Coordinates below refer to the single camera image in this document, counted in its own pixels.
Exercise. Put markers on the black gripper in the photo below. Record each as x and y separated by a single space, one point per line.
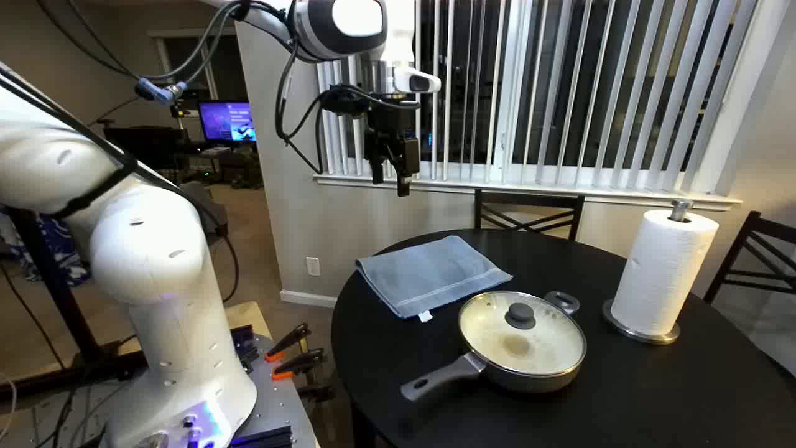
392 127

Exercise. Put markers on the glass lid with black knob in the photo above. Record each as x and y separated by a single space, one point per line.
530 338

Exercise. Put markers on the metal robot base platform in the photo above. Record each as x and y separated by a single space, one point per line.
283 414

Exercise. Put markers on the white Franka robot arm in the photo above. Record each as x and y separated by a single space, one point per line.
157 276

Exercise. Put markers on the blue folded towel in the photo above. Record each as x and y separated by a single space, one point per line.
427 276

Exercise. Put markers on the black chair with crossed back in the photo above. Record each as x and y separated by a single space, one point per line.
759 249
530 205

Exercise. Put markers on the lit computer monitor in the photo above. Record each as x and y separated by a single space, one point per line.
227 121

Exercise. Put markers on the black orange spring clamp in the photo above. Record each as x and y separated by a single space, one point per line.
289 341
300 365

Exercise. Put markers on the white vertical window blinds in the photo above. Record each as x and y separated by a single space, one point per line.
581 83

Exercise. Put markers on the white paper towel roll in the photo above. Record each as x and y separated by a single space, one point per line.
662 269

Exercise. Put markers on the metal paper towel holder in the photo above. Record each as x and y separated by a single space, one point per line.
641 338

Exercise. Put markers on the blue patterned cloth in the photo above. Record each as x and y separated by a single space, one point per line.
59 249

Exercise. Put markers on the white wall outlet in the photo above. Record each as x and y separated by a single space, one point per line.
311 264

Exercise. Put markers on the black metal stand frame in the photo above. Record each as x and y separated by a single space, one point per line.
54 290

